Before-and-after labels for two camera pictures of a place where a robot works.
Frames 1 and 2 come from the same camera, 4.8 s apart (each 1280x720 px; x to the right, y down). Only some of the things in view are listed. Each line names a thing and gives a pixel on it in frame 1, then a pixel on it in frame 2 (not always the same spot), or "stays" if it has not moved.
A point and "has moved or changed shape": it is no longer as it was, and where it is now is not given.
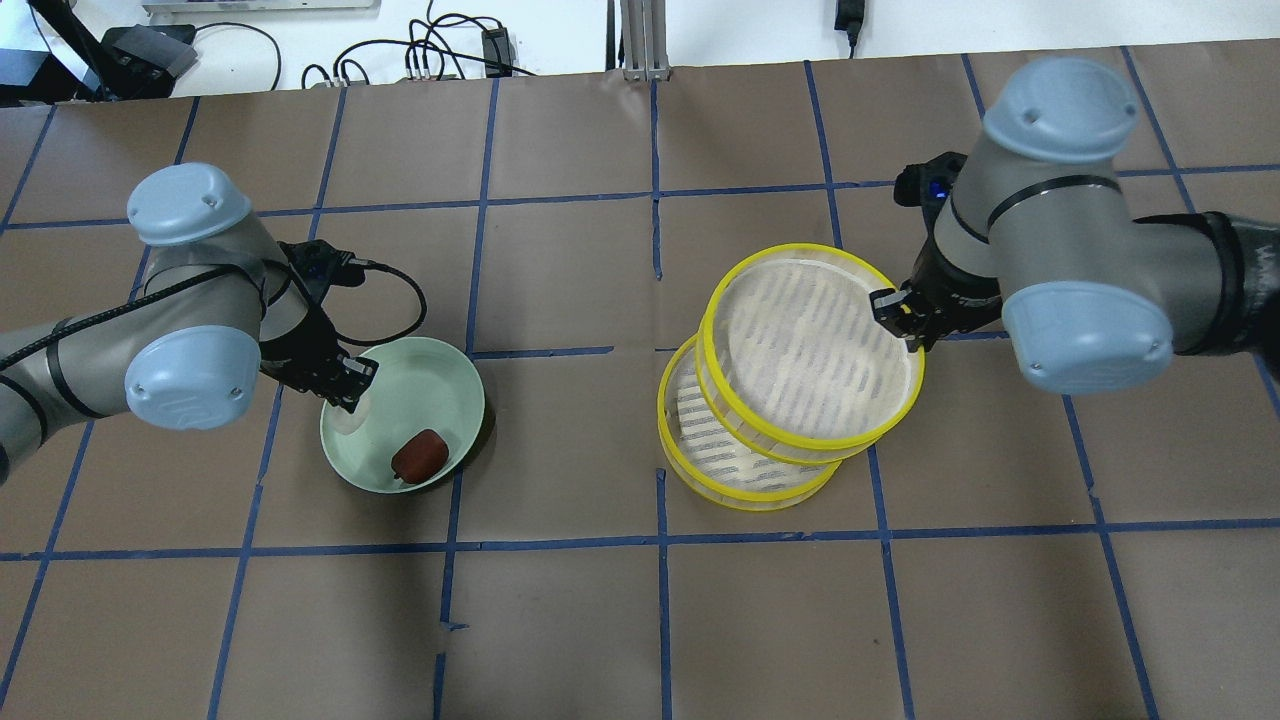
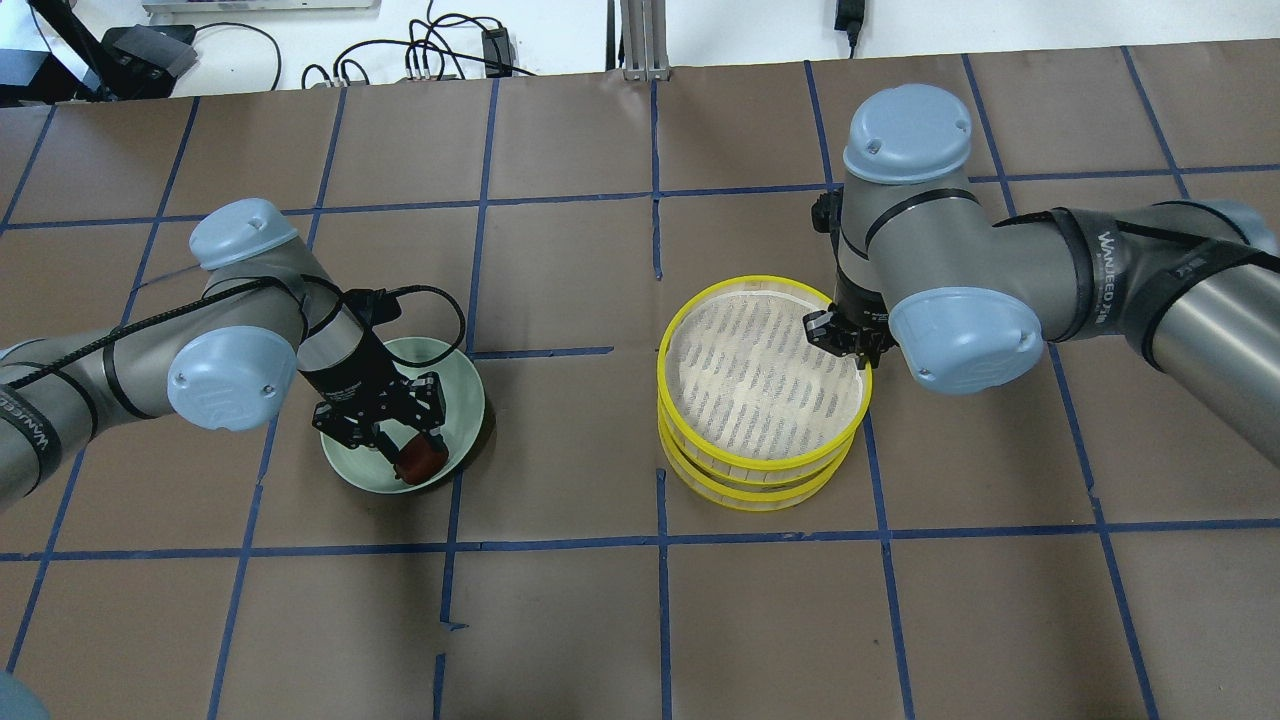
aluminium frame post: [643, 29] stays
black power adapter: [849, 17] stays
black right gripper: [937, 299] to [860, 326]
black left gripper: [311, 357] to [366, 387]
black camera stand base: [145, 60] stays
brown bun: [421, 458] stays
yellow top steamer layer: [794, 362] has moved or changed shape
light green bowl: [420, 384] stays
